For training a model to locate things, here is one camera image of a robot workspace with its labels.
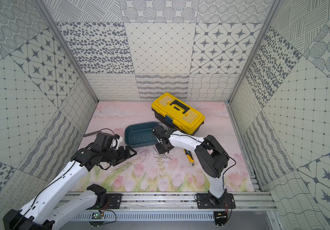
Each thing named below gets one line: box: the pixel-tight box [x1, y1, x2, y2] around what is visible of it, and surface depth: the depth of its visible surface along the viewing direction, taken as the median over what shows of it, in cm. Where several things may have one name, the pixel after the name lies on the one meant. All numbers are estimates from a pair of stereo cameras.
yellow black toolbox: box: [151, 92, 206, 136], surface depth 94 cm
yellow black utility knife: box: [183, 148, 195, 167], surface depth 91 cm
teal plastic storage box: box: [124, 121, 159, 149], surface depth 100 cm
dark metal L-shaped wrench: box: [83, 128, 104, 138], surface depth 103 cm
